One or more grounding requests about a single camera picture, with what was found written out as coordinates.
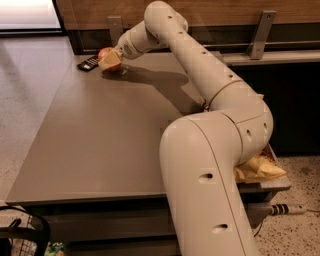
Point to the right metal bracket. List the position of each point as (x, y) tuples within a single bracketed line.
[(256, 48)]

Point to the sea salt chips bag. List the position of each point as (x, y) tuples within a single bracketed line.
[(260, 168)]

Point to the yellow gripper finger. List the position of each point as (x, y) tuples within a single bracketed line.
[(110, 60)]

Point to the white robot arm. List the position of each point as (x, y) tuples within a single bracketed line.
[(199, 152)]

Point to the red apple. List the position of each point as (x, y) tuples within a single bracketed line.
[(105, 53)]

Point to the striped cable plug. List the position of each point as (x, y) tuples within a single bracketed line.
[(285, 209)]

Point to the black wire basket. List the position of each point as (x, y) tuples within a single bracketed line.
[(39, 236)]

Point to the grey drawer cabinet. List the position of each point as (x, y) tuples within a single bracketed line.
[(100, 226)]

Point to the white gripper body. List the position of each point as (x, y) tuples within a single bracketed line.
[(127, 47)]

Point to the left metal bracket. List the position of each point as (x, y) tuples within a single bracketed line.
[(115, 28)]

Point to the black rxbar chocolate bar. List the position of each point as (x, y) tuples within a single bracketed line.
[(88, 64)]

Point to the metal bracket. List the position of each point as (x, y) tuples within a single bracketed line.
[(115, 28), (256, 48)]

